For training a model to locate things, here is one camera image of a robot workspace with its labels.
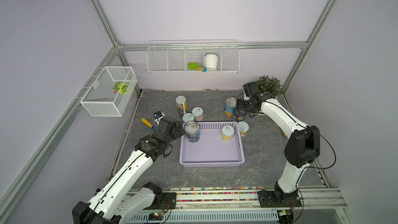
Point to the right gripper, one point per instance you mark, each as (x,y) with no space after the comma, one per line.
(240,105)

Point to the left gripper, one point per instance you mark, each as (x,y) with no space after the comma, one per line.
(176,134)

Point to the dark navy can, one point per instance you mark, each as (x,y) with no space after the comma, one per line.
(239,116)

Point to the blue soup can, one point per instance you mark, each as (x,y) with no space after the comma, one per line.
(192,131)
(230,106)

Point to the yellow label small can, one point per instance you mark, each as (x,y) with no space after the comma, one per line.
(227,132)

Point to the tall colourful can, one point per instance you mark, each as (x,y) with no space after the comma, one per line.
(181,103)

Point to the lilac plastic basket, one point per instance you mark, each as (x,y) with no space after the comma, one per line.
(211,150)

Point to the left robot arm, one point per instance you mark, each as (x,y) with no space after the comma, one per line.
(108,205)

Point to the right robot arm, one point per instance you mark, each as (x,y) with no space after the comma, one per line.
(302,148)

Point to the green toy in basket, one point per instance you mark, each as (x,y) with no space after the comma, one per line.
(121,88)

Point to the teal toy garden fork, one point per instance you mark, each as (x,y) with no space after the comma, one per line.
(147,123)

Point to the potted green plant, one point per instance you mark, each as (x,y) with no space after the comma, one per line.
(269,84)

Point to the orange label small can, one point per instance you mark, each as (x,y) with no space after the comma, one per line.
(243,128)

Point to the green label small can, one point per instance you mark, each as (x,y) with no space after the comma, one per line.
(188,117)

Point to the pink label small can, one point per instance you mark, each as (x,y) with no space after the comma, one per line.
(198,114)

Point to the white empty flower pot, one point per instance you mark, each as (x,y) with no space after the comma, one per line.
(211,62)

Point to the green toy scoop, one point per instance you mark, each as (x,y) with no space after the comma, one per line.
(196,67)

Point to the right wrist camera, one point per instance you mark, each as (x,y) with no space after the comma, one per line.
(251,90)

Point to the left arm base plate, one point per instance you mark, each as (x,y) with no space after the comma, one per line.
(167,200)

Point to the white wire side basket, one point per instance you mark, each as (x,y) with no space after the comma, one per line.
(100,99)

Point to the white wire wall shelf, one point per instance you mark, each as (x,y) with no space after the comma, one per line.
(173,56)

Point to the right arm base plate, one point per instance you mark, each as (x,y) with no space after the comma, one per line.
(277,198)

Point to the aluminium frame rail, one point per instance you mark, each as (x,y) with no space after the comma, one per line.
(247,198)

